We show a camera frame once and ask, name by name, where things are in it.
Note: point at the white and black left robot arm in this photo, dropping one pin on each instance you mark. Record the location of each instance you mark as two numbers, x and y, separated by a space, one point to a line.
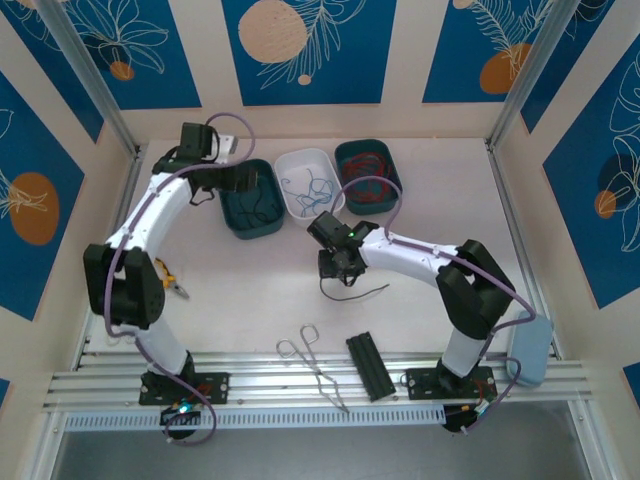
155 210

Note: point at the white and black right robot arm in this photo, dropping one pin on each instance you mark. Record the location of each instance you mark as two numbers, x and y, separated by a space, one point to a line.
405 252

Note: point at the dark teal plastic bin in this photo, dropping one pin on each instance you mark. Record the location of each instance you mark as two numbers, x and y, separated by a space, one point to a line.
350 150
230 220

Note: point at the white plastic bin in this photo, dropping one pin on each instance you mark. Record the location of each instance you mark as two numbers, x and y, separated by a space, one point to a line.
300 160

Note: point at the black ribbed metal block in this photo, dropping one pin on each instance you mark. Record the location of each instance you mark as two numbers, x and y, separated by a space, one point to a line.
370 365

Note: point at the silver metal tongs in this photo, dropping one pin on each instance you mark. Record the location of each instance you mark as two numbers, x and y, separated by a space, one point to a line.
318 376

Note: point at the small black controller board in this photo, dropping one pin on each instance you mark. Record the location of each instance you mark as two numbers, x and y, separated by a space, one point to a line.
465 417
182 414

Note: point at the white scissors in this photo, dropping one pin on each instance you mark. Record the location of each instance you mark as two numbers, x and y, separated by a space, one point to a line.
120 341

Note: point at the light blue case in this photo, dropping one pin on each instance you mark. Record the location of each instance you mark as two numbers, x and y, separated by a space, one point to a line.
532 350

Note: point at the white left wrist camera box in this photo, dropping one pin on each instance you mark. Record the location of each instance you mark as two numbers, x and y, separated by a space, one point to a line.
226 144

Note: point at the aluminium side rail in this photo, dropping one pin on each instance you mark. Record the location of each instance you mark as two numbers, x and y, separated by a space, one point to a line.
127 190
505 200

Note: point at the aluminium rail frame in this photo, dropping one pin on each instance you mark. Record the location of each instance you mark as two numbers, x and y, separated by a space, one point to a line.
280 380

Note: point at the aluminium corner post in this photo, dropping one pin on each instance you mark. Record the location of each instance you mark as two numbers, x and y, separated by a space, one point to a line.
90 70
530 65

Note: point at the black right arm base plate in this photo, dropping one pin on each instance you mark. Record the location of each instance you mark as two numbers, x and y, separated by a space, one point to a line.
420 385

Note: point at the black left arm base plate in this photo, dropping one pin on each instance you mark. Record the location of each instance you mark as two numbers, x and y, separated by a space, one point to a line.
215 387

